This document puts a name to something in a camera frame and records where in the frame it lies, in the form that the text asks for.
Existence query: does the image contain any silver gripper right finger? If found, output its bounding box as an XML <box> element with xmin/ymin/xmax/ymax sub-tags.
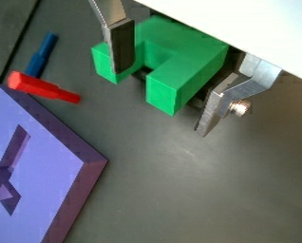
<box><xmin>194</xmin><ymin>53</ymin><xmax>284</xmax><ymax>137</ymax></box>

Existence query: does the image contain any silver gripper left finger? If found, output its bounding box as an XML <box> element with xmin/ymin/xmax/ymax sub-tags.
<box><xmin>89</xmin><ymin>0</ymin><xmax>136</xmax><ymax>74</ymax></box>

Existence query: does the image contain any green U-shaped block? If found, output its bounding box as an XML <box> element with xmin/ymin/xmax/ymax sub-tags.
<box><xmin>92</xmin><ymin>16</ymin><xmax>229</xmax><ymax>116</ymax></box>

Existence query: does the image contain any red peg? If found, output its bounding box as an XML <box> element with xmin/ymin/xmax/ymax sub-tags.
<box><xmin>9</xmin><ymin>71</ymin><xmax>81</xmax><ymax>103</ymax></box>

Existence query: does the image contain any blue peg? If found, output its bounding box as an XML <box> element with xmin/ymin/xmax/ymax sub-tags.
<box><xmin>26</xmin><ymin>32</ymin><xmax>59</xmax><ymax>78</ymax></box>

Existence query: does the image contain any purple board with cross slot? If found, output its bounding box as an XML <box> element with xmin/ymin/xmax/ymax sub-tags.
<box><xmin>0</xmin><ymin>85</ymin><xmax>108</xmax><ymax>243</ymax></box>

